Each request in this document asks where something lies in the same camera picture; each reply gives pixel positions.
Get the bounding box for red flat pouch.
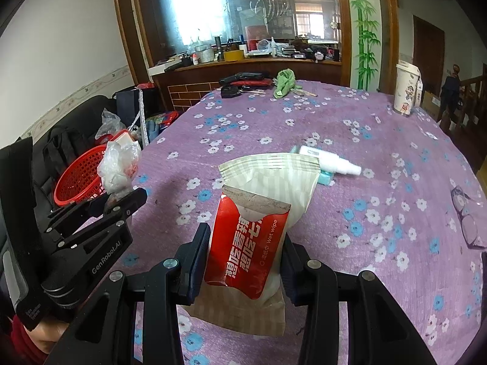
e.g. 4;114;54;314
232;79;272;88

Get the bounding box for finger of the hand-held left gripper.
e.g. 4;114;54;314
57;212;135;252
47;187;148;233

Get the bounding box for eyeglasses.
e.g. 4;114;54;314
451;186;487;249

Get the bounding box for brown wooden door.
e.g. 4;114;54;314
413;15;446;96

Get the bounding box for clear plastic bag red print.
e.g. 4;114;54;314
97;141;143;202

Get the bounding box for red and blue bag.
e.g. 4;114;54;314
145;111;181;141

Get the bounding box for cardboard box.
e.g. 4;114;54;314
422;90;442;120

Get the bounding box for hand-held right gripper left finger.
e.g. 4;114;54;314
66;222;212;365

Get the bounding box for white tube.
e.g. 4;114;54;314
299;145;362;177

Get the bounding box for bamboo painted pillar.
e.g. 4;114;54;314
344;0;383;92

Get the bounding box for person's left hand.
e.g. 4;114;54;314
28;317;71;354

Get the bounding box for green cloth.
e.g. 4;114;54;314
274;68;302;99

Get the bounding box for black shopping bag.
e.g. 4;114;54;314
115;87;160;122

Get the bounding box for black sofa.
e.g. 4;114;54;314
21;95;118;214

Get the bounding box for red wet wipe packet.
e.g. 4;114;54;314
203;184;292;300

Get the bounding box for etched glass partition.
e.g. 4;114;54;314
129;0;351;65

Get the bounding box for purple floral tablecloth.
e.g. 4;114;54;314
118;79;487;365

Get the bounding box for white strap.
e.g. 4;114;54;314
139;89;149;149

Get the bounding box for teal packet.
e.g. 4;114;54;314
291;146;336;186

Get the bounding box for beige striped paper pouch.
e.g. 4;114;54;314
188;153;324;337

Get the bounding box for black pouch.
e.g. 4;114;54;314
219;71;265;84

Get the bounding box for dark jacket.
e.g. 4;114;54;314
441;76;463;120

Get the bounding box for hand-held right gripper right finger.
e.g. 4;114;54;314
282;236;444;365

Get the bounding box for white printed tumbler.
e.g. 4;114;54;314
394;61;423;116

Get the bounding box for white tray with red rim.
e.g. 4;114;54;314
108;129;133;147

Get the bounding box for wooden cabinet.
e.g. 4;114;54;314
152;59;343;113

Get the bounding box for person's left forearm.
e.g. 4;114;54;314
9;314;46;365

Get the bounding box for wooden stair railing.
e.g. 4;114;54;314
439;64;487;137

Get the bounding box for red plastic basket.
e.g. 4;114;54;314
53;144;111;206

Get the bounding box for red box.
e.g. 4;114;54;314
245;26;269;52

